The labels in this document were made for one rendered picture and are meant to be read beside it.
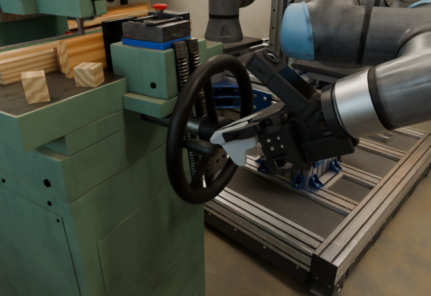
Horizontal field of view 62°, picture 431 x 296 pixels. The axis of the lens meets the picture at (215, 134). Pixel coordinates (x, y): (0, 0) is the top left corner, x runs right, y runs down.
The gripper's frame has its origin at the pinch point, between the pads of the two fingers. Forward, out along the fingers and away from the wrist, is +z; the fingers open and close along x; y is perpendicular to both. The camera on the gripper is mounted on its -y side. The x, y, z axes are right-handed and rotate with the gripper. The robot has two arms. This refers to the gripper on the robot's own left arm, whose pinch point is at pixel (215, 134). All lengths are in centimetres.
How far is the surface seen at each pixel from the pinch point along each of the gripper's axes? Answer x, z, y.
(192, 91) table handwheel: 1.3, 1.5, -7.6
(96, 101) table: -2.3, 19.7, -13.1
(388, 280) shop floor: 75, 15, 91
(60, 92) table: -6.6, 21.6, -16.9
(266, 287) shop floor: 48, 49, 72
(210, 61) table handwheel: 7.6, 0.3, -10.6
